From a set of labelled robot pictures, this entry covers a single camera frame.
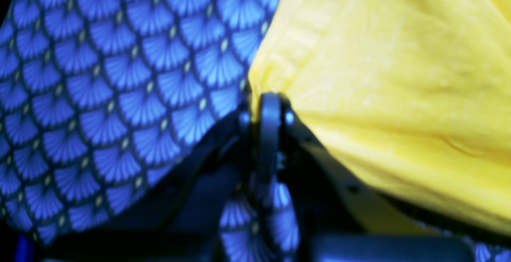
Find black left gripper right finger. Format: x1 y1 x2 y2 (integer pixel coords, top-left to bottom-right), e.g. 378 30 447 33
258 92 475 262

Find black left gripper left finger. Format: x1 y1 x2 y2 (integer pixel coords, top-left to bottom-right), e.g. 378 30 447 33
44 99 251 262

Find blue fan-pattern tablecloth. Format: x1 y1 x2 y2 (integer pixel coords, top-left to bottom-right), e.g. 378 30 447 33
1 0 510 262

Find yellow T-shirt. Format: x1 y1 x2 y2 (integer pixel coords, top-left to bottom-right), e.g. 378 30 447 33
249 0 511 235

